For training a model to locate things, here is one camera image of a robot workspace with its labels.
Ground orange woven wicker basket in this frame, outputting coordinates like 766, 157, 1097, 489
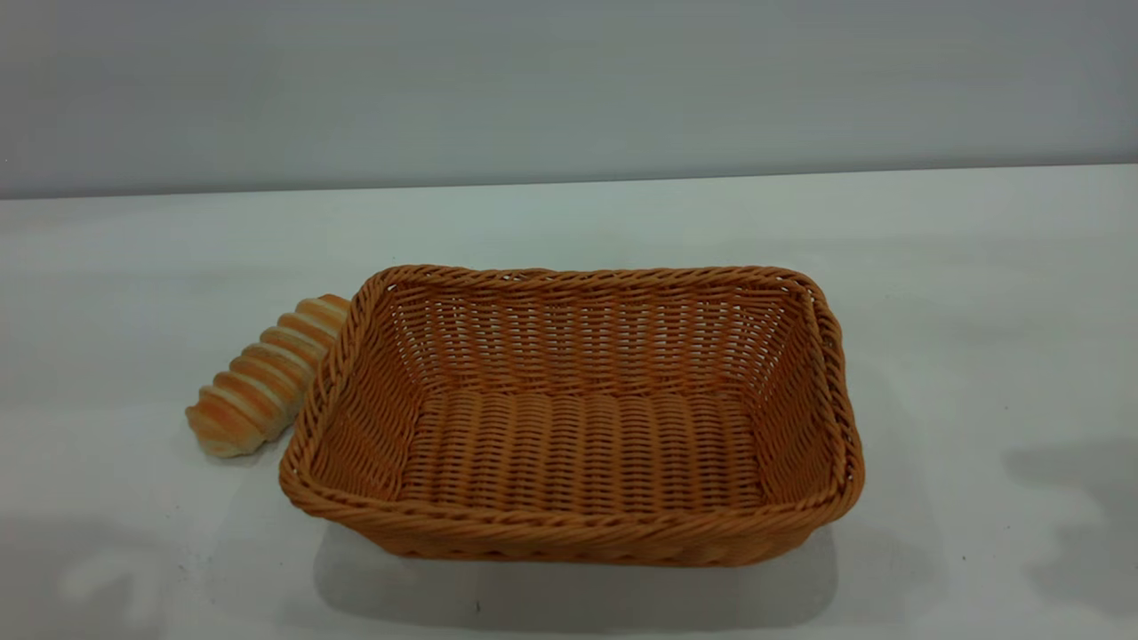
278, 264, 866, 568

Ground striped spiral bread roll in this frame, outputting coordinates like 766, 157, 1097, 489
185, 293, 351, 459

